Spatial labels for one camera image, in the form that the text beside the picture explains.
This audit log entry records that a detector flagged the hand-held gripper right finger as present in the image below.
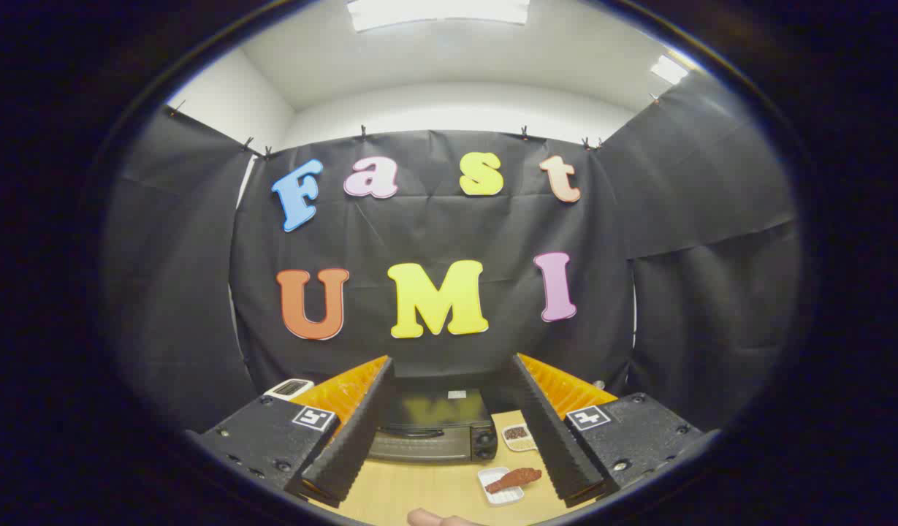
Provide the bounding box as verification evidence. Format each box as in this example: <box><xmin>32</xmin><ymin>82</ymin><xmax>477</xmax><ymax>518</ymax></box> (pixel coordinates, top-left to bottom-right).
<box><xmin>507</xmin><ymin>353</ymin><xmax>716</xmax><ymax>508</ymax></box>

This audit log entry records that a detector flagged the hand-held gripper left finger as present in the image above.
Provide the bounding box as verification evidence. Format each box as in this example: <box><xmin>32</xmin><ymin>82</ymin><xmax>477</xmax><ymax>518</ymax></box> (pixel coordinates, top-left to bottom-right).
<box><xmin>186</xmin><ymin>355</ymin><xmax>395</xmax><ymax>508</ymax></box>

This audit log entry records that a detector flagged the brown meat steak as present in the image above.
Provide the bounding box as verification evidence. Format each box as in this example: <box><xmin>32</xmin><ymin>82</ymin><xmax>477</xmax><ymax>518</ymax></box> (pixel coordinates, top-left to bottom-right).
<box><xmin>485</xmin><ymin>468</ymin><xmax>543</xmax><ymax>494</ymax></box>

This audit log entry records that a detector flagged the black toaster oven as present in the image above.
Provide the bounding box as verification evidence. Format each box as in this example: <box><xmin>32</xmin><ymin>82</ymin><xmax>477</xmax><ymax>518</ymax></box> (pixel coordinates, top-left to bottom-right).
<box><xmin>367</xmin><ymin>375</ymin><xmax>499</xmax><ymax>465</ymax></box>

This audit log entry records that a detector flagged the white bread toaster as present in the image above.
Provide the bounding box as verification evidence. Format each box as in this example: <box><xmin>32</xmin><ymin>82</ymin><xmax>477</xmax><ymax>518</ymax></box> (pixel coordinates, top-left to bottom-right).
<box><xmin>264</xmin><ymin>378</ymin><xmax>315</xmax><ymax>401</ymax></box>

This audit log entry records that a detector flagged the white divided dish with seeds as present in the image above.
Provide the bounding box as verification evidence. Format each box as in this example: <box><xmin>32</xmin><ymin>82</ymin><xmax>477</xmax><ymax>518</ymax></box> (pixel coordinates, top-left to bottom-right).
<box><xmin>501</xmin><ymin>424</ymin><xmax>539</xmax><ymax>452</ymax></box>

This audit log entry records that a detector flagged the white rectangular tray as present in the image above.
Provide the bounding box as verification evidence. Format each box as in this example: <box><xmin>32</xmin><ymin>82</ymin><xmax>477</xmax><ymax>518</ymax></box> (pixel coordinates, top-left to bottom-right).
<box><xmin>478</xmin><ymin>468</ymin><xmax>526</xmax><ymax>506</ymax></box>

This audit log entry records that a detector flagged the small ceiling light panel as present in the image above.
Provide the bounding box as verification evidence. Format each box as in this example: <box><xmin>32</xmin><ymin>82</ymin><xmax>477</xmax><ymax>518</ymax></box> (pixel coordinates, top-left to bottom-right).
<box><xmin>650</xmin><ymin>55</ymin><xmax>689</xmax><ymax>85</ymax></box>

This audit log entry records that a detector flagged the large ceiling light panel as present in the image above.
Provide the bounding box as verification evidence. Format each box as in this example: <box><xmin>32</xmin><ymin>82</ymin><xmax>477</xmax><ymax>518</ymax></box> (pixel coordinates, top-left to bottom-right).
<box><xmin>346</xmin><ymin>0</ymin><xmax>530</xmax><ymax>32</ymax></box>

